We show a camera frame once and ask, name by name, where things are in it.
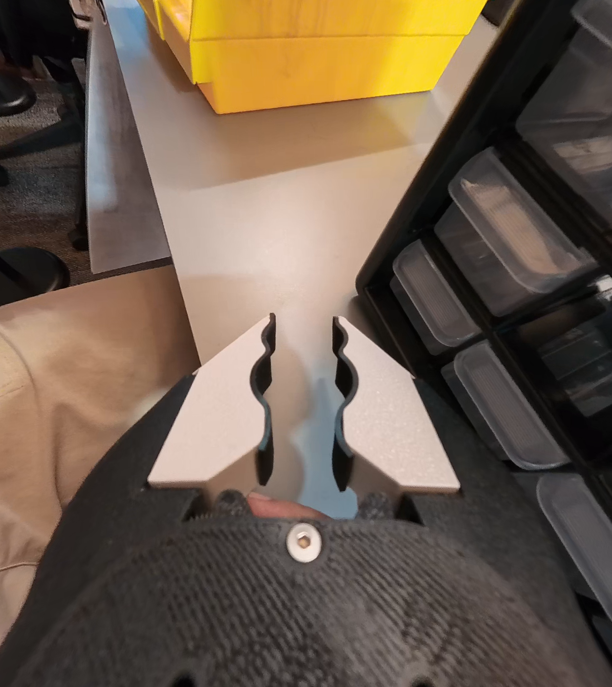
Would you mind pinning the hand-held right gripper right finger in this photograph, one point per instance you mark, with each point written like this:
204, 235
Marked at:
391, 429

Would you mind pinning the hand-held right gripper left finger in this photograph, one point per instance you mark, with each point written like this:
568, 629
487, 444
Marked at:
209, 429

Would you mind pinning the black drawer cabinet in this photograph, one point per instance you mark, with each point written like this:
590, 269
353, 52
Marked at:
445, 177

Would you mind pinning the grey woodgrain side desk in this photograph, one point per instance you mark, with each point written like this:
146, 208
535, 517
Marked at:
118, 188

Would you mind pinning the beige trousers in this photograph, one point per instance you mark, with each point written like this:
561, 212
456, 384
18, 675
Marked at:
43, 429

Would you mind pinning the black office chair base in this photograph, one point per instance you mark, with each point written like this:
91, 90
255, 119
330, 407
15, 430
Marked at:
64, 126

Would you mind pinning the yellow storage bin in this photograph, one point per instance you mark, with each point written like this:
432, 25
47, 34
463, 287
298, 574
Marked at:
311, 16
147, 13
338, 75

